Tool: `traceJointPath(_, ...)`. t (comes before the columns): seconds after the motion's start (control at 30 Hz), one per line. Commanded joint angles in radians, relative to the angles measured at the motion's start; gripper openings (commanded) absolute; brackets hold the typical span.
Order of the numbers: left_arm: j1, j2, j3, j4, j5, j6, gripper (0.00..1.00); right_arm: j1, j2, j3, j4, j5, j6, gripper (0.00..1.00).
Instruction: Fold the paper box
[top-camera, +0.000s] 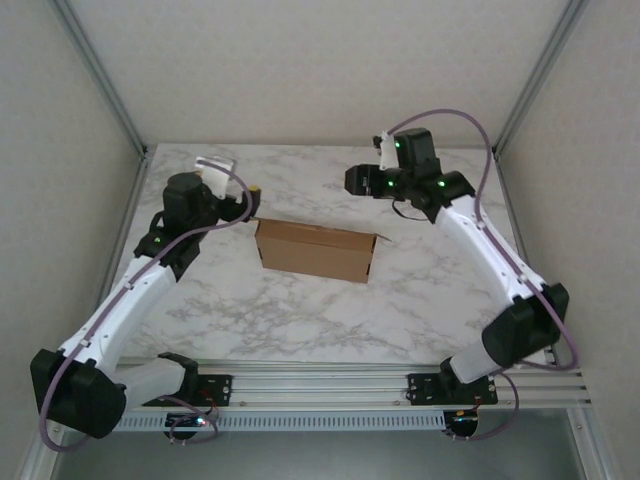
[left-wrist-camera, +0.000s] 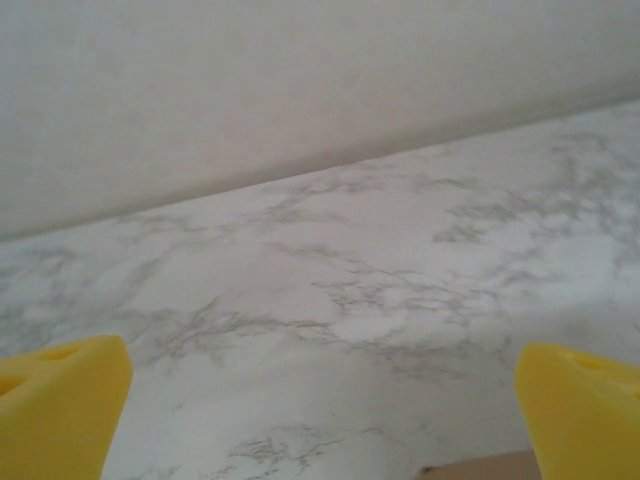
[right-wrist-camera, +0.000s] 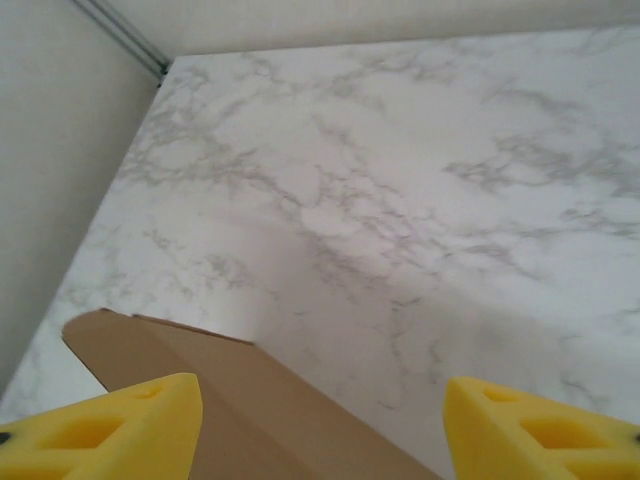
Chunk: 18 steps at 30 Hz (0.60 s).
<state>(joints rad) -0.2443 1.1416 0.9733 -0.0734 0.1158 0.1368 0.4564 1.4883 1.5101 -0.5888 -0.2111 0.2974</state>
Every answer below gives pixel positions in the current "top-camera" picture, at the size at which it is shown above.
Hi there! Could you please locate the brown cardboard paper box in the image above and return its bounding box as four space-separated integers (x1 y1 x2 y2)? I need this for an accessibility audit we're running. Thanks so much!
253 217 394 285

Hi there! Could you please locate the small lit controller board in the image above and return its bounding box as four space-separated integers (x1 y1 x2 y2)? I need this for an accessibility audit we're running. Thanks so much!
443 408 482 437
164 412 210 431

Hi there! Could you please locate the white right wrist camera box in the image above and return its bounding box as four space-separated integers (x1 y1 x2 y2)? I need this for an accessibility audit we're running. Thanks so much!
372 131 401 172

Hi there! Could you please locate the thin black gripper wire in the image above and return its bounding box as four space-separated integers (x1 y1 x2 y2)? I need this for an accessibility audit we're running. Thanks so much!
391 198 430 222

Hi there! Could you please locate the aluminium table side rail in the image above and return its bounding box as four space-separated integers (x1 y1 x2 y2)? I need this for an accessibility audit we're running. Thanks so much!
493 149 560 369
82 147 151 351

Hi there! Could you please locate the aluminium frame post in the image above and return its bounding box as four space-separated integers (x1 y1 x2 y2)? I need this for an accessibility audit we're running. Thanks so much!
492 0 591 157
47 0 150 157

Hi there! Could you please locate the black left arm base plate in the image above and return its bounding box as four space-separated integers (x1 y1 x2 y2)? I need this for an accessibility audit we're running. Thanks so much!
164 373 234 407

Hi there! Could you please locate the aluminium mounting rail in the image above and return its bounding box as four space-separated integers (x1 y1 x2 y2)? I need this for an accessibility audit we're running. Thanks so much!
115 367 594 412

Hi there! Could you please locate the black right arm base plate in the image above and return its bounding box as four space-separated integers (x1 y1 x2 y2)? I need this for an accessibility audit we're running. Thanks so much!
406 372 500 406

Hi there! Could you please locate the grey slotted cable duct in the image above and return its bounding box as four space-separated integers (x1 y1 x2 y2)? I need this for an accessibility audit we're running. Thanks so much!
117 412 446 431

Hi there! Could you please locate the aluminium lower frame bar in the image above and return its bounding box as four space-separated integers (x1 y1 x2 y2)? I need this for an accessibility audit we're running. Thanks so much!
14 432 61 480
564 407 619 480

